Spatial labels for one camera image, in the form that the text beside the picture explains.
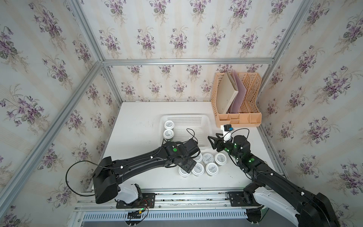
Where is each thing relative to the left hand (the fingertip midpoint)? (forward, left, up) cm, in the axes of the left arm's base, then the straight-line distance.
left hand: (189, 164), depth 75 cm
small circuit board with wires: (-21, +29, -14) cm, 38 cm away
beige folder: (+49, -29, +9) cm, 57 cm away
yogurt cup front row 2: (-4, +3, -3) cm, 6 cm away
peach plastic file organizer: (+37, -46, -2) cm, 59 cm away
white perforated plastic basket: (+30, -1, -9) cm, 32 cm away
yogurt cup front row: (+21, +13, -4) cm, 25 cm away
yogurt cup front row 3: (-1, -5, -5) cm, 7 cm away
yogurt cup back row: (+29, +12, -4) cm, 32 cm away
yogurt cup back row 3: (+5, -12, -5) cm, 14 cm away
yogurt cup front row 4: (-1, -13, -5) cm, 14 cm away
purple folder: (+40, -34, +18) cm, 56 cm away
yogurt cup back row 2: (+5, -6, -4) cm, 9 cm away
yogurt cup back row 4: (+5, -19, -5) cm, 20 cm away
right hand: (+14, -14, +7) cm, 21 cm away
